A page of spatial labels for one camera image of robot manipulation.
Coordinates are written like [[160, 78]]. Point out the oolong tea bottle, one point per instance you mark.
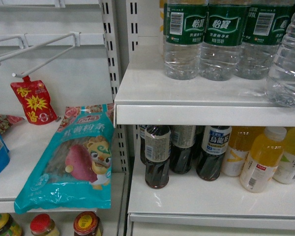
[[157, 154], [142, 143], [183, 139]]

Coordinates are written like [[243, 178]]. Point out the white wire hook left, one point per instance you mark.
[[10, 44]]

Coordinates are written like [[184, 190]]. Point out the water bottle green label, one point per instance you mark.
[[224, 31], [266, 25]]

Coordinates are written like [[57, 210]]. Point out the water bottle centre green label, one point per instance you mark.
[[224, 31]]

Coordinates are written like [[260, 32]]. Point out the clear water bottle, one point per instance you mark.
[[280, 82]]

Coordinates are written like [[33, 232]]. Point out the red sauce pouch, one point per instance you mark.
[[35, 100]]

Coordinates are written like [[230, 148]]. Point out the water bottle barcode facing left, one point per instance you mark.
[[185, 27]]

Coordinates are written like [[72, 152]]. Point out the jar yellow green lid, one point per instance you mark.
[[8, 226]]

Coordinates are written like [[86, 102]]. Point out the white yellow vitamin bottle right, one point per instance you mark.
[[285, 172]]

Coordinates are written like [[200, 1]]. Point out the white yellow vitamin bottle left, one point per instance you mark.
[[240, 143]]

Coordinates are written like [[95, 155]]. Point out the jar red yellow lid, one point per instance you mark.
[[87, 223]]

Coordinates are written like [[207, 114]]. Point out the white metal shelf board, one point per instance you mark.
[[189, 200]]

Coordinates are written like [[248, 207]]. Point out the teal noodle snack bag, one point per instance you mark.
[[75, 169]]

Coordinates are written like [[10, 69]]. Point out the oolong tea bottle rear left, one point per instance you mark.
[[142, 143]]

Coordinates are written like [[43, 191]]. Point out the white yellow vitamin bottle middle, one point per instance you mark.
[[263, 158]]

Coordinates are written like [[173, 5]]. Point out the floral snack bag left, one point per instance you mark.
[[6, 121]]

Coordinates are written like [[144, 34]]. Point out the white yellow vitamin bottle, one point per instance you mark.
[[240, 143], [285, 172], [263, 158]]

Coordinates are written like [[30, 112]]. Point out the oolong tea bottle middle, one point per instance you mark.
[[183, 139]]

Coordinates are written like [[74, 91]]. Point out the slotted white shelf upright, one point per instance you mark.
[[109, 15]]

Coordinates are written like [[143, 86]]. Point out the water bottle right green label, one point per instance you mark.
[[266, 25]]

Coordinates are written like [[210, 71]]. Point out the upper white shelf board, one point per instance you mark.
[[147, 96]]

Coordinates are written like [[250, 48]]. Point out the oolong tea bottle front left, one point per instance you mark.
[[157, 154]]

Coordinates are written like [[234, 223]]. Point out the white wire display hook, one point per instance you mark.
[[40, 58]]

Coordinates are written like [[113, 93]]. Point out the oolong tea bottle Suntory label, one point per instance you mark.
[[213, 148]]

